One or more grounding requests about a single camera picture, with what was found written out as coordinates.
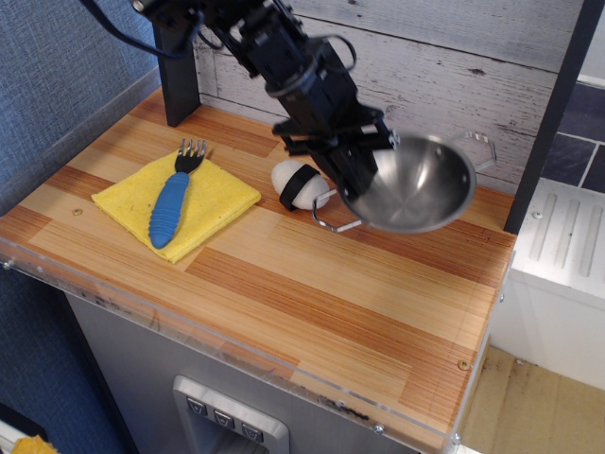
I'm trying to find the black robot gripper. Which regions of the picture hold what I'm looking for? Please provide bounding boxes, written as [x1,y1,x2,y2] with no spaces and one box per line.
[271,35,396,197]

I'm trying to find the stainless steel two-handled pot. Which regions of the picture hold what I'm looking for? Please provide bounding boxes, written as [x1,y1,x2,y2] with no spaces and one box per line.
[312,131,497,235]

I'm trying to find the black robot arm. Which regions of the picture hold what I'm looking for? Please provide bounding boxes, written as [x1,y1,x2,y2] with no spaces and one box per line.
[132,1,394,196]

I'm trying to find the white egg with black band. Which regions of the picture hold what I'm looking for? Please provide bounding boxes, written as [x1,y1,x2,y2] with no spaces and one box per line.
[271,160,329,211]

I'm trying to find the yellow folded cloth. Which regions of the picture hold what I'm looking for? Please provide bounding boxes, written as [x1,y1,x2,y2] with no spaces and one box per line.
[92,152,261,263]

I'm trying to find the white toy sink drainboard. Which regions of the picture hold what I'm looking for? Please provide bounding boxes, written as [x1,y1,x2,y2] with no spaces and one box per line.
[491,179,604,389]

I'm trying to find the silver toy fridge front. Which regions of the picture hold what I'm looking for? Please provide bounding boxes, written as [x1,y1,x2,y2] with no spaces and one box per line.
[69,295,457,453]

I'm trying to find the grey dispenser button panel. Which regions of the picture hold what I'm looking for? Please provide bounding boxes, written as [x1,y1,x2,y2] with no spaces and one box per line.
[173,375,290,453]

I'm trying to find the clear acrylic table edge guard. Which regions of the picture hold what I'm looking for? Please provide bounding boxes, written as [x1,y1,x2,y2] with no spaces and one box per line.
[1,226,512,453]

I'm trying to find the yellow object at corner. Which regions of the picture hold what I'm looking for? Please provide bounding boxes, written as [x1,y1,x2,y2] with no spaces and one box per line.
[11,436,59,454]

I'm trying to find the dark grey left post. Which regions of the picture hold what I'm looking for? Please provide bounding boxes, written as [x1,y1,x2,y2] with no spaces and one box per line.
[158,44,200,127]

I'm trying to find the dark grey post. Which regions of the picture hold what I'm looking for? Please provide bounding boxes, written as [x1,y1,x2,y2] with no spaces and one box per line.
[504,0,604,235]
[158,44,200,127]

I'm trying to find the blue handled black fork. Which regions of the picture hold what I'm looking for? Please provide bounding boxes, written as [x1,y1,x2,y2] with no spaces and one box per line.
[148,139,207,249]

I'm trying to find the dark grey right post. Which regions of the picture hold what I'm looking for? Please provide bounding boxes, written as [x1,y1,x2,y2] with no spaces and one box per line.
[504,0,604,235]

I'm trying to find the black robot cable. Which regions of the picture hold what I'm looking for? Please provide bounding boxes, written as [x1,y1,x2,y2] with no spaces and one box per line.
[79,0,204,61]

